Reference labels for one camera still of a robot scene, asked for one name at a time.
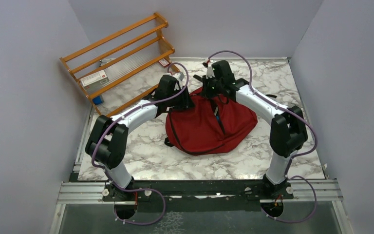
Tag red student backpack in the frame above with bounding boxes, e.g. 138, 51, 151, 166
164, 87, 258, 156

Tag white red small box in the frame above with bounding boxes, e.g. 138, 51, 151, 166
80, 70, 109, 90

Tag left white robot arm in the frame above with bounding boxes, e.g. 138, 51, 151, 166
85, 72, 192, 200

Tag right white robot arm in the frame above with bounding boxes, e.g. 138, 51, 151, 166
201, 60, 308, 198

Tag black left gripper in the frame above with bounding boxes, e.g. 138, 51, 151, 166
166, 85, 195, 110

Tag blue small object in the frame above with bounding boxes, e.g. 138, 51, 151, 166
92, 95, 104, 105

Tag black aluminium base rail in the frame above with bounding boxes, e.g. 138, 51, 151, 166
57, 179, 343, 213

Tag orange wooden shelf rack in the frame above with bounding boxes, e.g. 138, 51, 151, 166
60, 12, 179, 116

